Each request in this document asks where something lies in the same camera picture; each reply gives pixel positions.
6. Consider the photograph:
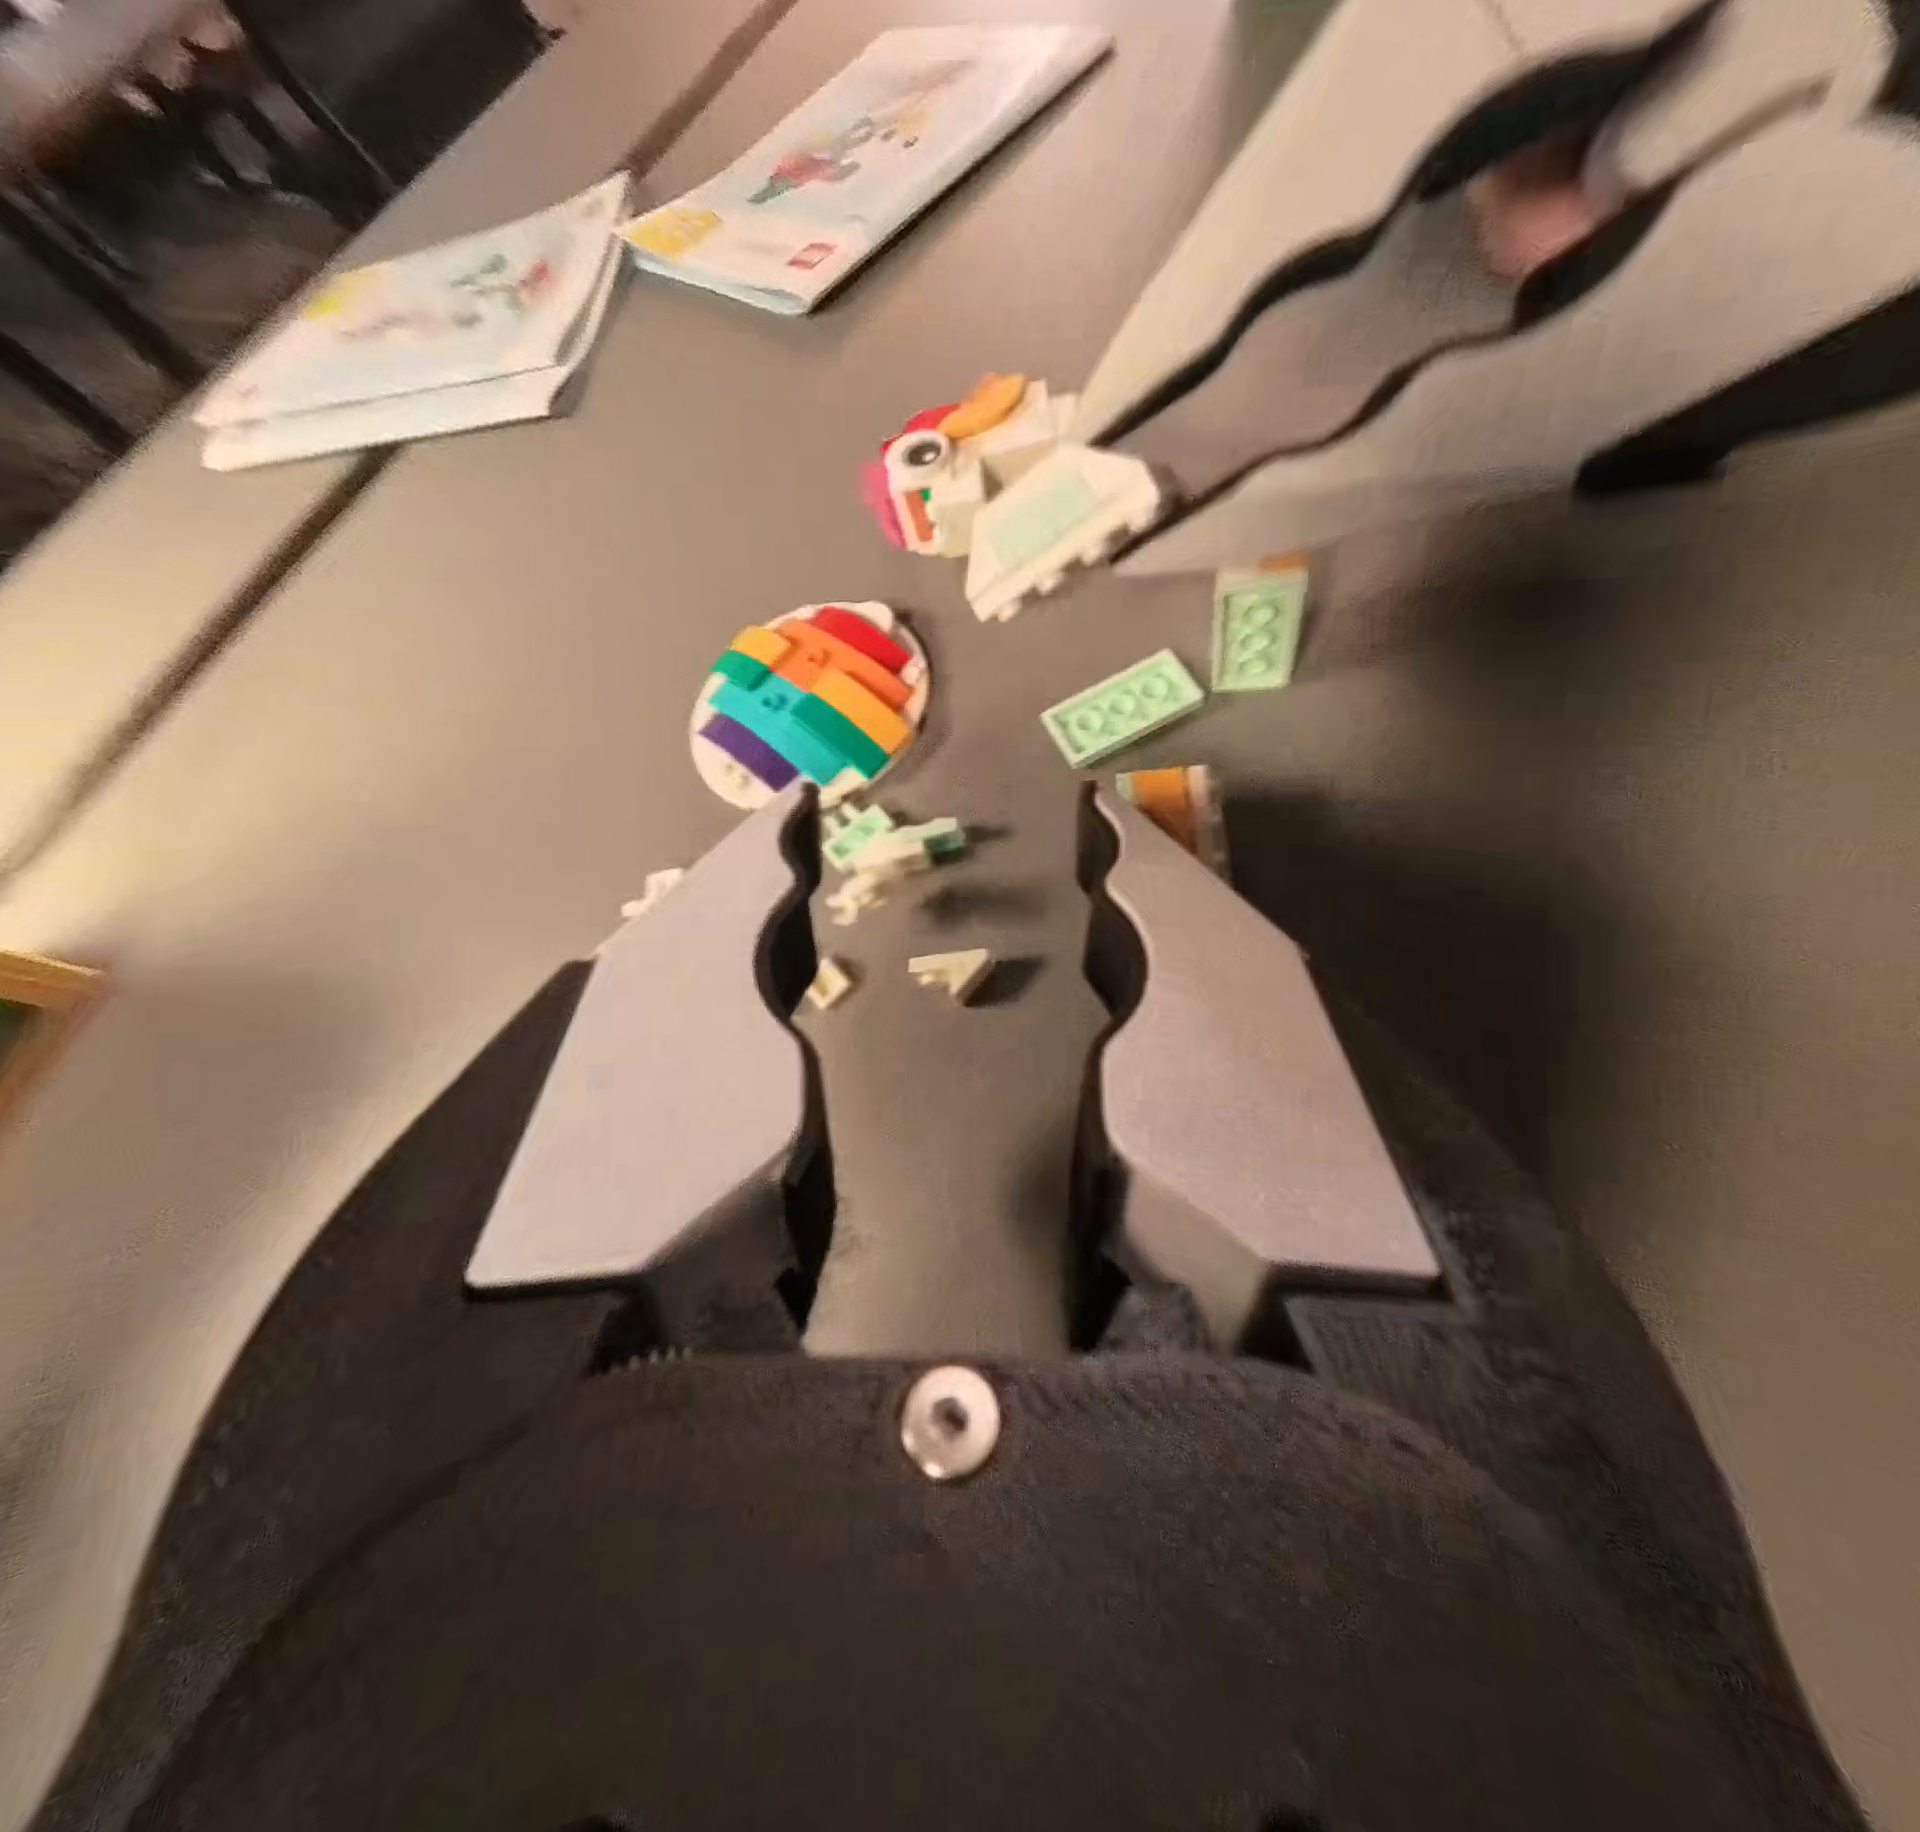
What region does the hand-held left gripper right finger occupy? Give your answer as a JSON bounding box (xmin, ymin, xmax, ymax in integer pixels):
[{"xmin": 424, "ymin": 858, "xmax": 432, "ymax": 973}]
[{"xmin": 1070, "ymin": 781, "xmax": 1449, "ymax": 1360}]

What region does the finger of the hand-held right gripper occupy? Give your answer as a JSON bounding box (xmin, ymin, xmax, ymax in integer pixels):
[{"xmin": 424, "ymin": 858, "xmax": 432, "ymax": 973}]
[
  {"xmin": 1079, "ymin": 0, "xmax": 1888, "ymax": 446},
  {"xmin": 1114, "ymin": 106, "xmax": 1920, "ymax": 576}
]

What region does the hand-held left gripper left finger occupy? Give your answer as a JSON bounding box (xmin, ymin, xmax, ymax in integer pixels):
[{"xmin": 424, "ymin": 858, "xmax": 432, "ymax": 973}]
[{"xmin": 463, "ymin": 783, "xmax": 838, "ymax": 1341}]

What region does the white green lego piece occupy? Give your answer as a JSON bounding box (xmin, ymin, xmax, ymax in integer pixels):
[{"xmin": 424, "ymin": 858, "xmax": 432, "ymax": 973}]
[{"xmin": 816, "ymin": 804, "xmax": 974, "ymax": 921}]

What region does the unicorn head lego build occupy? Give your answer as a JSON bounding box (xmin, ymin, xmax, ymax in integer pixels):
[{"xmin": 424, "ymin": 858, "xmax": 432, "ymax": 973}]
[{"xmin": 858, "ymin": 369, "xmax": 1178, "ymax": 626}]

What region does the orange white lego brick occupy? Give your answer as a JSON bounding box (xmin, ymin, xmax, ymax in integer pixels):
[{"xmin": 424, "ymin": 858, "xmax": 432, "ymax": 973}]
[{"xmin": 1116, "ymin": 763, "xmax": 1230, "ymax": 874}]

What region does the rainbow lego disc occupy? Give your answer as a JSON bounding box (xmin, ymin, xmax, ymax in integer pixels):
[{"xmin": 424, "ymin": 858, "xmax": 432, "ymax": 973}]
[{"xmin": 690, "ymin": 599, "xmax": 934, "ymax": 809}]

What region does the long mint lego plate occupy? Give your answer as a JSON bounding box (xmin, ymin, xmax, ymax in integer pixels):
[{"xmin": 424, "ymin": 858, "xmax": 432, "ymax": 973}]
[{"xmin": 1039, "ymin": 648, "xmax": 1207, "ymax": 771}]

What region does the lego instruction booklet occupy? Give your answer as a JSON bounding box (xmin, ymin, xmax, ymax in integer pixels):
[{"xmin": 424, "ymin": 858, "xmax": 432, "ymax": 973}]
[
  {"xmin": 616, "ymin": 24, "xmax": 1114, "ymax": 315},
  {"xmin": 194, "ymin": 174, "xmax": 633, "ymax": 474}
]

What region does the short mint lego plate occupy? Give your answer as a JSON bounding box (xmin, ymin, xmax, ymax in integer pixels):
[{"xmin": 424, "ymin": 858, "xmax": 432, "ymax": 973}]
[{"xmin": 1208, "ymin": 554, "xmax": 1310, "ymax": 696}]

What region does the yellow lego box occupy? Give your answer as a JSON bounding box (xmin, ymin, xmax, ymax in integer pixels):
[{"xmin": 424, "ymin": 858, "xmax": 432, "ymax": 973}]
[{"xmin": 0, "ymin": 947, "xmax": 110, "ymax": 1114}]

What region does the person's right hand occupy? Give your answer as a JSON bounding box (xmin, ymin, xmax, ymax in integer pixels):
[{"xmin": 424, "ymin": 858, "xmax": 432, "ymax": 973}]
[{"xmin": 1461, "ymin": 136, "xmax": 1614, "ymax": 280}]

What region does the black office chair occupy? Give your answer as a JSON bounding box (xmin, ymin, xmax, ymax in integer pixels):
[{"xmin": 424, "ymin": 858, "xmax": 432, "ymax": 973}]
[{"xmin": 164, "ymin": 0, "xmax": 548, "ymax": 235}]

